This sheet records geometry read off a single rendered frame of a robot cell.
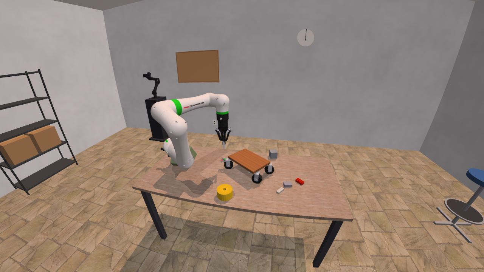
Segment yellow short cylinder with center hole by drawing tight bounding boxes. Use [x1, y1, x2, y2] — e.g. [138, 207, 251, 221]
[217, 184, 233, 201]

